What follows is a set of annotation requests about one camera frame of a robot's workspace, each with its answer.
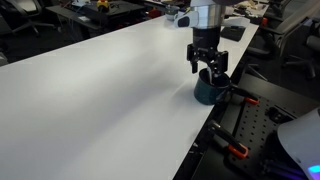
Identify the black small box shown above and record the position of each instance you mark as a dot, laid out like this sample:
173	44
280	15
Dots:
256	18

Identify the grey green mug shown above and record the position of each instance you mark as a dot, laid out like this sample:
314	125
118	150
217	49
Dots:
171	11

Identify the yellow red stop button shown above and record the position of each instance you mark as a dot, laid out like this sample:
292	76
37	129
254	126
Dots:
102	4

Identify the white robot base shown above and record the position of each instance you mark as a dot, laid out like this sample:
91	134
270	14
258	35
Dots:
300	140

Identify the red background object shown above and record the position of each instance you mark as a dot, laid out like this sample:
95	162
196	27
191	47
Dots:
155	13

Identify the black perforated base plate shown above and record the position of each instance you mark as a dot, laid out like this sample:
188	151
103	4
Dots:
256	123

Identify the black grey office chair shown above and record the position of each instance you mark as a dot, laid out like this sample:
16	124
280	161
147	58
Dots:
313	42

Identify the dark background desk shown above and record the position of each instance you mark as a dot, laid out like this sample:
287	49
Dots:
116	10

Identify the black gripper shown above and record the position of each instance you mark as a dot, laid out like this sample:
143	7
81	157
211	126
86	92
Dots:
206	38

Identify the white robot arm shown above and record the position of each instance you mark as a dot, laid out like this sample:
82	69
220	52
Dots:
206	15

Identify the grey backed office chair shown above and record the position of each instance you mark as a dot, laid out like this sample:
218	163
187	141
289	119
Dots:
23	6

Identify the dark blue enamel cup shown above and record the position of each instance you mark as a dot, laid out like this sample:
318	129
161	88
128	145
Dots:
205	93

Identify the black flat pad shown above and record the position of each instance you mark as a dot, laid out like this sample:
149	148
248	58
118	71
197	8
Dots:
233	33

